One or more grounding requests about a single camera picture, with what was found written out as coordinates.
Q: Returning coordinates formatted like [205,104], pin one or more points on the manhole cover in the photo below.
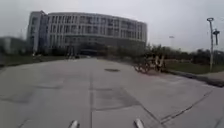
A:
[112,70]

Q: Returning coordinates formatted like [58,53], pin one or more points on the parked bicycles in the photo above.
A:
[150,64]

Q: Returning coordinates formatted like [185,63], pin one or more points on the grey concrete road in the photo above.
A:
[83,93]

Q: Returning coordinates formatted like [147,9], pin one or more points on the large grey building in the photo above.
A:
[86,31]

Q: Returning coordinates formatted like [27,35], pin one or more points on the robot's own part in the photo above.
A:
[139,123]
[74,124]

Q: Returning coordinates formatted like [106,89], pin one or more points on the row of trees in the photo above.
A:
[186,55]

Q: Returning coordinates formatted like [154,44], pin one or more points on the grass verge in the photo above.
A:
[193,67]
[26,60]

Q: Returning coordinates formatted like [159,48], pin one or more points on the grey kerb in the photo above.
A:
[196,77]

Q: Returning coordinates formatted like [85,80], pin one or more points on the tall lamp pole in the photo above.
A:
[211,43]

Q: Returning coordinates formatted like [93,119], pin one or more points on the low building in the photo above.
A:
[11,45]

